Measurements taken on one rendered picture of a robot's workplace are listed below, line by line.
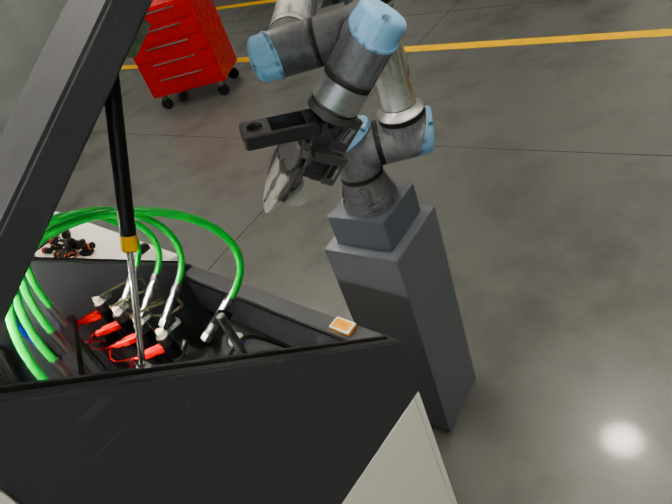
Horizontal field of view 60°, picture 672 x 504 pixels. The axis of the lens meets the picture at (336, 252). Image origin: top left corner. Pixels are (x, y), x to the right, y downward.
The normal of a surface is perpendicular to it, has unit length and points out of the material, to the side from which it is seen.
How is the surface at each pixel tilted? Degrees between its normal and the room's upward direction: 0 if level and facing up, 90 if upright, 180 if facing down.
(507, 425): 0
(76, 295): 90
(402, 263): 90
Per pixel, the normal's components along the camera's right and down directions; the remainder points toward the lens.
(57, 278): 0.76, 0.21
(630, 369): -0.29, -0.74
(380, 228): -0.51, 0.66
